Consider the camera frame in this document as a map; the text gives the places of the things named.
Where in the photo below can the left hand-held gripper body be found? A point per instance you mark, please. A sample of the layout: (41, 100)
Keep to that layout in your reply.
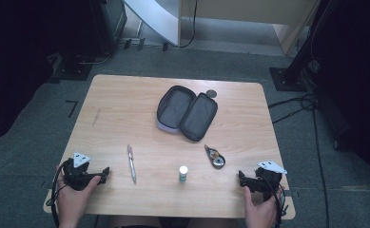
(74, 177)

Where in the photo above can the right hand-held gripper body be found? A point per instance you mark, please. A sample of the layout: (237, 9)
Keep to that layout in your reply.
(268, 182)

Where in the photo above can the silver pen with pink grip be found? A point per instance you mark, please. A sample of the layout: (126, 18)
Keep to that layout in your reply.
(132, 166)

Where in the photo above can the green glue stick white cap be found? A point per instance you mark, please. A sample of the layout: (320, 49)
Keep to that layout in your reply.
(183, 174)

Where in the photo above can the black zip pencil case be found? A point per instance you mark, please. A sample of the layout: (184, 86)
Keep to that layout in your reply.
(201, 115)

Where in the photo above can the person's left hand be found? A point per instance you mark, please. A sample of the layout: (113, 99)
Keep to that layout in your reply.
(71, 202)

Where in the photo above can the person's right hand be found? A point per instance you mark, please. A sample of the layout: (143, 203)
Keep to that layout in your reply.
(262, 215)

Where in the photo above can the black floor tape corner mark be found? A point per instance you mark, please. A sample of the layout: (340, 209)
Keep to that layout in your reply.
(73, 107)

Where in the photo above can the dark round table grommet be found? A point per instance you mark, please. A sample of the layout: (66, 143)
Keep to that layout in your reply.
(211, 93)

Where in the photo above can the black stand with flat base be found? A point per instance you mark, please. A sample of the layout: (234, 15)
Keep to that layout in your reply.
(73, 69)

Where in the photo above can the dark curtain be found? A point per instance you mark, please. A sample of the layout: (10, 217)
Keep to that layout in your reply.
(11, 63)
(357, 79)

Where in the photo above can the black equipment box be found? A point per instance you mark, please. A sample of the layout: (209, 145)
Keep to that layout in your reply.
(111, 22)

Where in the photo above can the white curved panel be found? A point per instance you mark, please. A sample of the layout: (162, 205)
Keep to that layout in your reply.
(155, 17)

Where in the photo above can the beige wooden cabinet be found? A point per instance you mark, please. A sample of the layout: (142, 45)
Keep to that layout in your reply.
(255, 11)

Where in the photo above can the black post with square base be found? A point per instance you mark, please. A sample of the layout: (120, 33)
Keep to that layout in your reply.
(288, 79)

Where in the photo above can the small black floor bracket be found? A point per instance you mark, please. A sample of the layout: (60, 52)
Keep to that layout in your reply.
(165, 47)
(127, 43)

